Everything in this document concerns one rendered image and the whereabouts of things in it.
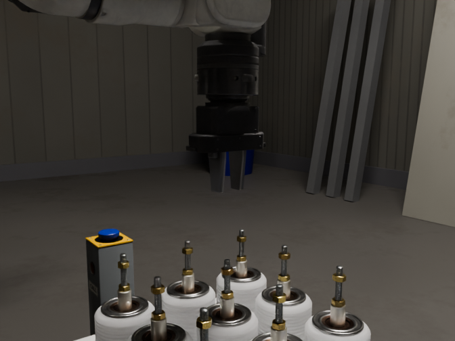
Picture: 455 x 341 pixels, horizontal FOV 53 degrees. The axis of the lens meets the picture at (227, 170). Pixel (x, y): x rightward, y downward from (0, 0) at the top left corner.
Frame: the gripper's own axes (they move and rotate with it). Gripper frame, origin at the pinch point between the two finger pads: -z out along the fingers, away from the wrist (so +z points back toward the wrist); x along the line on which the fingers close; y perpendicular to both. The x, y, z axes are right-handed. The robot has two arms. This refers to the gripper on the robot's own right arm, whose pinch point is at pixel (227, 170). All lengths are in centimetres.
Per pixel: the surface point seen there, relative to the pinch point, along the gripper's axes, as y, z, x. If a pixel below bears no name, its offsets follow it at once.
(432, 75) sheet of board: 67, 24, 182
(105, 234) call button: 27.9, -15.0, -7.4
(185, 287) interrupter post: 11.2, -21.9, -0.3
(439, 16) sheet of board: 68, 53, 187
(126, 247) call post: 25.8, -17.7, -4.2
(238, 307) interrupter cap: 0.5, -22.4, 2.7
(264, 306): -0.5, -23.1, 7.4
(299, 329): -5.1, -26.5, 10.9
